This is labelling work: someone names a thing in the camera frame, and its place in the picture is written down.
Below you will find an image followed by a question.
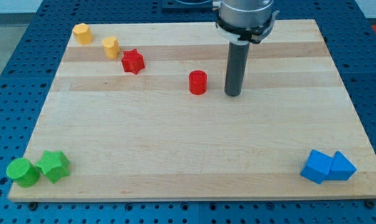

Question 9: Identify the green star block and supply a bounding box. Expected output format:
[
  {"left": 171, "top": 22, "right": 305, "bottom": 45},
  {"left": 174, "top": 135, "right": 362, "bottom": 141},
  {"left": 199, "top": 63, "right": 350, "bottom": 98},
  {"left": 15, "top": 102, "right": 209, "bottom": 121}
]
[{"left": 35, "top": 151, "right": 70, "bottom": 184}]

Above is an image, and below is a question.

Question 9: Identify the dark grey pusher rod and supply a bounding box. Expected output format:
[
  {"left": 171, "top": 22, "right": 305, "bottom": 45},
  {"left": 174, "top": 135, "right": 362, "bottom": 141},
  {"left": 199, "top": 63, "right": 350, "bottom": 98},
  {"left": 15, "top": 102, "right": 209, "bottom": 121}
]
[{"left": 224, "top": 43, "right": 249, "bottom": 96}]

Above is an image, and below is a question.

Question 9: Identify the wooden board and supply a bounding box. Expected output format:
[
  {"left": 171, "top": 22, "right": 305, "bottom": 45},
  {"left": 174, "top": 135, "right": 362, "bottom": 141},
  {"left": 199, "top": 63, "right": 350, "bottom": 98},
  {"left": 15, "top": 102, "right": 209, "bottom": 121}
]
[{"left": 8, "top": 19, "right": 376, "bottom": 202}]

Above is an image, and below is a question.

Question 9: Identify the red cylinder block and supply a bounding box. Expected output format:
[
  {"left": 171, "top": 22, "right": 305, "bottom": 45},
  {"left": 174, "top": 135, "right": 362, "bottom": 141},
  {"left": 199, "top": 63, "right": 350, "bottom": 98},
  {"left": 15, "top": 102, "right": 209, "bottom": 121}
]
[{"left": 188, "top": 70, "right": 207, "bottom": 95}]

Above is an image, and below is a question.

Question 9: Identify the green cylinder block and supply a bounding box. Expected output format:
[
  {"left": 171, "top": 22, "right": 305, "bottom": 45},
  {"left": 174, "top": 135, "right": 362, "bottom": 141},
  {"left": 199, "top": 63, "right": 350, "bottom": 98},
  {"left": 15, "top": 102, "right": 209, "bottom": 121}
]
[{"left": 6, "top": 158, "right": 40, "bottom": 188}]

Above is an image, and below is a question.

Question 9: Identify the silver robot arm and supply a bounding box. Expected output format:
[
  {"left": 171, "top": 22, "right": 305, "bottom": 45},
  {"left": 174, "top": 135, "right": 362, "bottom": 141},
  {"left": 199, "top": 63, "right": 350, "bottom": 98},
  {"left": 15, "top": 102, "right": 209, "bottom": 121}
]
[{"left": 213, "top": 0, "right": 280, "bottom": 45}]

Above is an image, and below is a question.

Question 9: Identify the blue perforated table plate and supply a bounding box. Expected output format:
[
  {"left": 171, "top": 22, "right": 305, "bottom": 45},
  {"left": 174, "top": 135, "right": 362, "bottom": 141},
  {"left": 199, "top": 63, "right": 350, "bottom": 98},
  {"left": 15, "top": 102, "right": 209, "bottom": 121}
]
[{"left": 0, "top": 1, "right": 376, "bottom": 223}]

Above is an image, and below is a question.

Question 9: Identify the yellow heart block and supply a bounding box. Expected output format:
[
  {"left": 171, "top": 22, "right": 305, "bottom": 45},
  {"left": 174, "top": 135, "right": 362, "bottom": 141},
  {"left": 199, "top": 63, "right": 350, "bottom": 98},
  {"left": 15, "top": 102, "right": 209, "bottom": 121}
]
[{"left": 101, "top": 36, "right": 121, "bottom": 59}]

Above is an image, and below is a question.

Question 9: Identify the blue cube block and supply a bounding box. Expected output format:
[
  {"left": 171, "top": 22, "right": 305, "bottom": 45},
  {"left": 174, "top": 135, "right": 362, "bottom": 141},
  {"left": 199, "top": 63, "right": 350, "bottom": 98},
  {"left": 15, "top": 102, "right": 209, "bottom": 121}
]
[{"left": 300, "top": 149, "right": 333, "bottom": 184}]

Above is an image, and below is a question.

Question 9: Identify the blue triangle block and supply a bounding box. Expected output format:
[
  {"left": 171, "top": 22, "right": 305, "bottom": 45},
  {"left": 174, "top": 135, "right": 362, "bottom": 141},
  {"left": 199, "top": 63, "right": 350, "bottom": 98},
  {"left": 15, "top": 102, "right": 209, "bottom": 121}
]
[{"left": 326, "top": 151, "right": 357, "bottom": 180}]

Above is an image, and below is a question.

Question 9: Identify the red star block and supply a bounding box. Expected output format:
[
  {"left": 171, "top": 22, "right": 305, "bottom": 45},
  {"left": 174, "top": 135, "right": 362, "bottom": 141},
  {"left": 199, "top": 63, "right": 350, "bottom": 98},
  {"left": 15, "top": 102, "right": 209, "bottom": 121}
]
[{"left": 121, "top": 49, "right": 145, "bottom": 75}]

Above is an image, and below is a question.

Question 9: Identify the yellow hexagon block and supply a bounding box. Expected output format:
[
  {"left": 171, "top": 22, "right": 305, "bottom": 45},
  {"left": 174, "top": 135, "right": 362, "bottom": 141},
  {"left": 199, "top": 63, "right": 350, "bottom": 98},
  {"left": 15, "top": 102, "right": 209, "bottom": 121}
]
[{"left": 72, "top": 23, "right": 93, "bottom": 45}]

